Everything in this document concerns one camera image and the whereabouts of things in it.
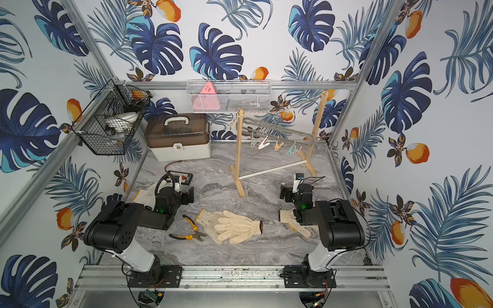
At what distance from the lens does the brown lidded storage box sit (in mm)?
1016

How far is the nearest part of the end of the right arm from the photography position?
0.76m

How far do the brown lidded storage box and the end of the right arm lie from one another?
1.60 feet

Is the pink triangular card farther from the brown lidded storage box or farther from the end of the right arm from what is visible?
the end of the right arm

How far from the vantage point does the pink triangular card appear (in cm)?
90

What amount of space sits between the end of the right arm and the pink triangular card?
51 cm
